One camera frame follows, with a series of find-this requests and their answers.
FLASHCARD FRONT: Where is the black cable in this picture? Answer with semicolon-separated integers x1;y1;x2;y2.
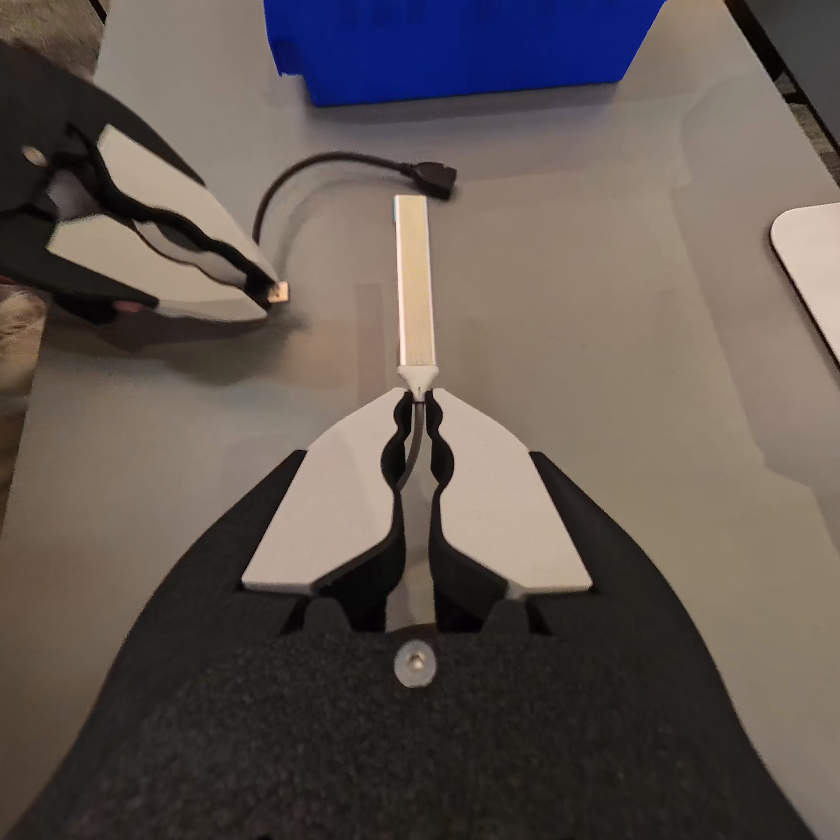
252;152;458;307

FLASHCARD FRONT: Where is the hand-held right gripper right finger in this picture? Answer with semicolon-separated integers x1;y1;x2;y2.
425;388;595;634

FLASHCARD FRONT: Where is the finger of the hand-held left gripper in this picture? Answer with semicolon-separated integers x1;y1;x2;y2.
87;123;281;287
45;213;271;324

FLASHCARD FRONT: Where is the blue plastic bin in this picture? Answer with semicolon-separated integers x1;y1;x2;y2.
262;0;667;108

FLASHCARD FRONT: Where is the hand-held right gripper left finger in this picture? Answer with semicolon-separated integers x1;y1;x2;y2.
241;388;411;634

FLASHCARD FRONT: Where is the silver usb hub white cable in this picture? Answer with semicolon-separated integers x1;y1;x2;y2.
392;195;439;493

